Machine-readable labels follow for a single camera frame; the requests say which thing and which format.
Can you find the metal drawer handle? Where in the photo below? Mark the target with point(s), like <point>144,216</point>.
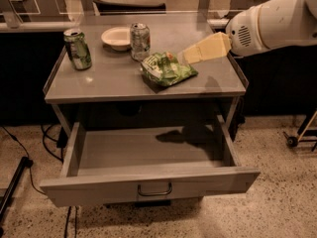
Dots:
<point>150,189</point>

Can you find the grey cabinet table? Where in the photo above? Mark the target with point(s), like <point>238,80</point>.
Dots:
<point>117,77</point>

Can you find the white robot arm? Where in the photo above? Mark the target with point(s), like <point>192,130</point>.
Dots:
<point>272,25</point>

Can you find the black stand base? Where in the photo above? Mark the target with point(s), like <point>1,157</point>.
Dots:
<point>6,197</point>

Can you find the white bowl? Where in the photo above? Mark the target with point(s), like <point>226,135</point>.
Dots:
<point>117,38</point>

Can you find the silver soda can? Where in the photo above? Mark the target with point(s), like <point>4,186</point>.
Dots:
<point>140,41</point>

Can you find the green jalapeno chip bag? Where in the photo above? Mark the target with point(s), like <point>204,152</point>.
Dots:
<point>165,69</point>

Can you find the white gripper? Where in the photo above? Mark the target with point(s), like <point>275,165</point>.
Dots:
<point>242,31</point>

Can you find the open grey top drawer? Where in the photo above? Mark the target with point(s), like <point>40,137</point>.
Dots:
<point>107,166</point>

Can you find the green soda can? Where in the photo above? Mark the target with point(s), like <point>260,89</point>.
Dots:
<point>77,49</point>

